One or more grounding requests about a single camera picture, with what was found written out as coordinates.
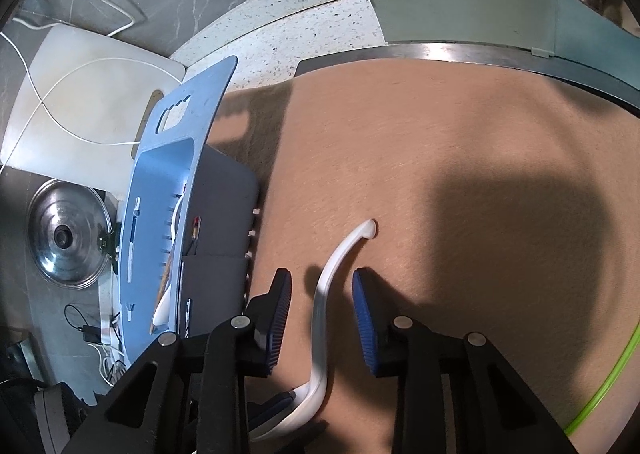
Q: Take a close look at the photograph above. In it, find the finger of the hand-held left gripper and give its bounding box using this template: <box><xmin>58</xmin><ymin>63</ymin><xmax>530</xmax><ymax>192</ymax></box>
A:
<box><xmin>249</xmin><ymin>390</ymin><xmax>301</xmax><ymax>435</ymax></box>

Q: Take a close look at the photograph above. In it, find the thin white cable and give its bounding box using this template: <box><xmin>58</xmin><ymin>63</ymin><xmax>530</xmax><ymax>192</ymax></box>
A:
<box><xmin>0</xmin><ymin>31</ymin><xmax>146</xmax><ymax>171</ymax></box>

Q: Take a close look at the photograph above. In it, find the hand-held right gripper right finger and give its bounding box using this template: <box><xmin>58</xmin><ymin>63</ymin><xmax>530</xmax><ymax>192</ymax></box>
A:
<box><xmin>351</xmin><ymin>269</ymin><xmax>573</xmax><ymax>454</ymax></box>

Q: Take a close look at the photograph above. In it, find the cream ceramic spoon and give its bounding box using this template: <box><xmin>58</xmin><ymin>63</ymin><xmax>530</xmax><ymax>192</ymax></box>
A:
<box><xmin>151</xmin><ymin>186</ymin><xmax>189</xmax><ymax>336</ymax></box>

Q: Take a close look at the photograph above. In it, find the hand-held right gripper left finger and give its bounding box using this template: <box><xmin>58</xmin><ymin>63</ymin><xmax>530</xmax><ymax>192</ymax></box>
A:
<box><xmin>62</xmin><ymin>268</ymin><xmax>293</xmax><ymax>454</ymax></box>

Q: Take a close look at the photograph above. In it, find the green plastic spoon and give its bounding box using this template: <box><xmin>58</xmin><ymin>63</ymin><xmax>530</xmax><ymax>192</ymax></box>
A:
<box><xmin>563</xmin><ymin>321</ymin><xmax>640</xmax><ymax>438</ymax></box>

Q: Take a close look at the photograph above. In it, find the blue utensil basket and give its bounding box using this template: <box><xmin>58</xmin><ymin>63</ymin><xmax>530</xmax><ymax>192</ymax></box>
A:
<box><xmin>115</xmin><ymin>55</ymin><xmax>261</xmax><ymax>371</ymax></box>

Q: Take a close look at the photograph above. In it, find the grey rounded object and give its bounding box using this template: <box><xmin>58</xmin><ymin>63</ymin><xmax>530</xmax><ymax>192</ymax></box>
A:
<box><xmin>32</xmin><ymin>381</ymin><xmax>84</xmax><ymax>454</ymax></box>

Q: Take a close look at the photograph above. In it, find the white cutting board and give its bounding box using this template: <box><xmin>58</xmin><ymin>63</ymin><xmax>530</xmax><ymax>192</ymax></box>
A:
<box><xmin>0</xmin><ymin>22</ymin><xmax>187</xmax><ymax>196</ymax></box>

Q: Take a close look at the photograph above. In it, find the white ceramic spoon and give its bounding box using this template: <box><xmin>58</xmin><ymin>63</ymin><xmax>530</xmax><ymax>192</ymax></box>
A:
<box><xmin>249</xmin><ymin>218</ymin><xmax>379</xmax><ymax>438</ymax></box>

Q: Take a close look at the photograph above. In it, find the small black adapter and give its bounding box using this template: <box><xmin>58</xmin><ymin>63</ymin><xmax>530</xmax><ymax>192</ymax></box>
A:
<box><xmin>64</xmin><ymin>303</ymin><xmax>102</xmax><ymax>346</ymax></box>

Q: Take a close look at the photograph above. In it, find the steel pot lid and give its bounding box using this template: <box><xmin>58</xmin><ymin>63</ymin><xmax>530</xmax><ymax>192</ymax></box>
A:
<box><xmin>27</xmin><ymin>177</ymin><xmax>115</xmax><ymax>291</ymax></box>

